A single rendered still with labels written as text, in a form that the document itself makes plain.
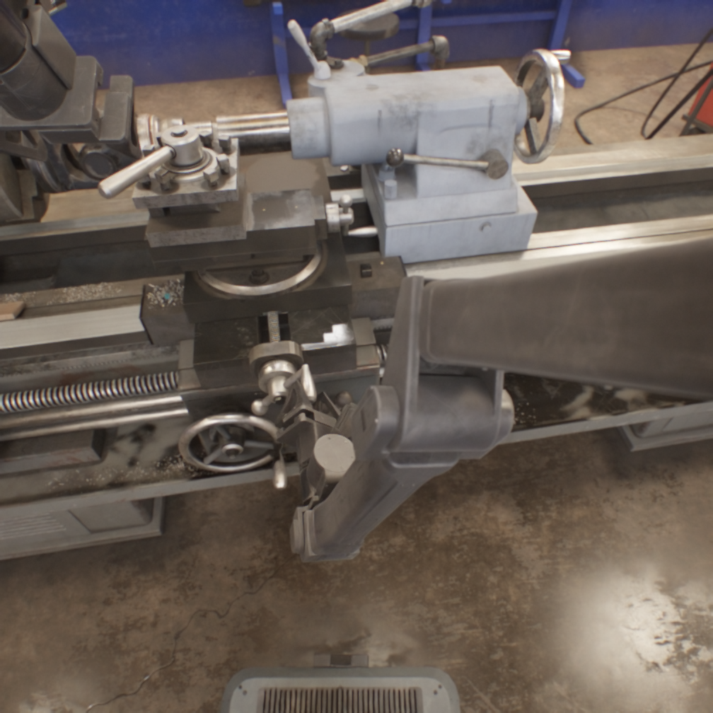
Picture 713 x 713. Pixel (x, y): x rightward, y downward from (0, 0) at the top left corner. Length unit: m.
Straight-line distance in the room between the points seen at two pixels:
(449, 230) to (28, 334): 0.89
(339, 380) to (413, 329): 0.72
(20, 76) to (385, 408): 0.37
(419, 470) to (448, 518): 1.34
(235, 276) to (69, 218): 0.59
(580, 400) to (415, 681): 0.83
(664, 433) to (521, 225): 1.10
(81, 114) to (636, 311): 0.45
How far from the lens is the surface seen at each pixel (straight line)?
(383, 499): 0.50
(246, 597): 1.71
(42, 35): 0.53
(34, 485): 1.58
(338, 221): 1.03
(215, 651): 1.69
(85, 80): 0.55
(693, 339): 0.20
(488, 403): 0.40
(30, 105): 0.54
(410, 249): 1.19
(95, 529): 1.86
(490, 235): 1.23
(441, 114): 1.13
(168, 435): 1.51
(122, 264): 1.51
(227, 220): 0.97
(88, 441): 1.50
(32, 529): 1.86
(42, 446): 1.55
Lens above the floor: 1.62
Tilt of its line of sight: 50 degrees down
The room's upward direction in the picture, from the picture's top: 1 degrees counter-clockwise
